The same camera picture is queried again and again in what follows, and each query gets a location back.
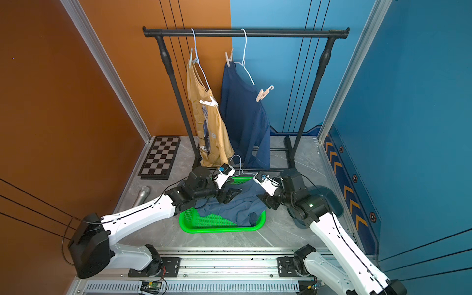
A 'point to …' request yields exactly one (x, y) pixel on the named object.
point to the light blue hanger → (240, 166)
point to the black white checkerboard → (158, 160)
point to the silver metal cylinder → (142, 196)
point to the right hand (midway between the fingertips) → (264, 187)
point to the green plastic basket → (190, 222)
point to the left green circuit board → (151, 286)
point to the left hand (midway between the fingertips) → (237, 183)
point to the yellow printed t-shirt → (216, 146)
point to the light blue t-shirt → (236, 211)
